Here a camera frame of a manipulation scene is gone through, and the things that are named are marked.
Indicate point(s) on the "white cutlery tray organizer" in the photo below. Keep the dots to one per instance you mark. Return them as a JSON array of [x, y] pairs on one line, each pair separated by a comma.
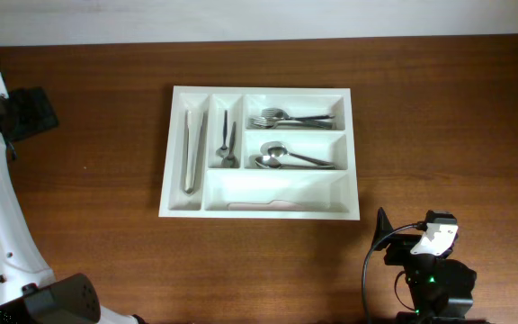
[[327, 194]]

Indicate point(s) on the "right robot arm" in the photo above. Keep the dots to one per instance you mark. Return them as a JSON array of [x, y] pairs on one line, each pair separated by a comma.
[[440, 287]]

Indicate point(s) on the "white plastic knife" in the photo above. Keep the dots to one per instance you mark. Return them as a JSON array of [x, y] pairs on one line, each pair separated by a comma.
[[272, 206]]

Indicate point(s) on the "long metal tongs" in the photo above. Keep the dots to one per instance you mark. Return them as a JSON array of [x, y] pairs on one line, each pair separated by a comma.
[[194, 126]]

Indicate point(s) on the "steel fork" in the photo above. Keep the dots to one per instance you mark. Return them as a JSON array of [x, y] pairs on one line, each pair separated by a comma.
[[282, 114]]

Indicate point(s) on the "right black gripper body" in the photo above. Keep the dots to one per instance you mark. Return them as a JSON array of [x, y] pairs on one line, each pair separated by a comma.
[[399, 247]]

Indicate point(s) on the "steel fork crosswise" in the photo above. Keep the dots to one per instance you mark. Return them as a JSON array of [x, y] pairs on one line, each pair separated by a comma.
[[261, 122]]

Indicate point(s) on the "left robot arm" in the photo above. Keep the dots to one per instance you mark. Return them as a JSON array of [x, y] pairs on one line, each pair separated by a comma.
[[29, 290]]

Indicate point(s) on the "small steel teaspoon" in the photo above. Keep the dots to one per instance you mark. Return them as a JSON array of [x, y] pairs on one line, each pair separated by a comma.
[[222, 151], [230, 160]]

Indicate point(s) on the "large steel spoon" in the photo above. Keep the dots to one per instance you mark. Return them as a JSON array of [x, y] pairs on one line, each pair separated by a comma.
[[278, 149], [269, 162]]

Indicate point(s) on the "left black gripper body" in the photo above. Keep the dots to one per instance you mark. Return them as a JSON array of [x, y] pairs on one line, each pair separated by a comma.
[[40, 114]]

